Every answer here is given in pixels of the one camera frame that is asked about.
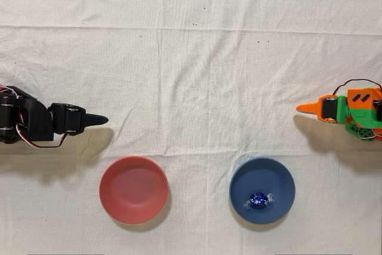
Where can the blue candy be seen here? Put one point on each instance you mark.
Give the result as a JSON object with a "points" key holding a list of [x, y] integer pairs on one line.
{"points": [[258, 200]]}

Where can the blue bowl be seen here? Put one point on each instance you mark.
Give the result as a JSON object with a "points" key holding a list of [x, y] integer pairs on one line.
{"points": [[262, 174]]}

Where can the green arm base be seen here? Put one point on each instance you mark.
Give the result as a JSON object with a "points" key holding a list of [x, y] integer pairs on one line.
{"points": [[364, 132]]}

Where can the white creased tablecloth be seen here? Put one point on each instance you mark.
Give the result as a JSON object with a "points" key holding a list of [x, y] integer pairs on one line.
{"points": [[191, 87]]}

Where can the red bowl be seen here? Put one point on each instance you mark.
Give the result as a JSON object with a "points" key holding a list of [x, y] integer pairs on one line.
{"points": [[133, 190]]}

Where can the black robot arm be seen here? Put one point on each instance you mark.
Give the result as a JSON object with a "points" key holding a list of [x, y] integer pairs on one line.
{"points": [[33, 117]]}

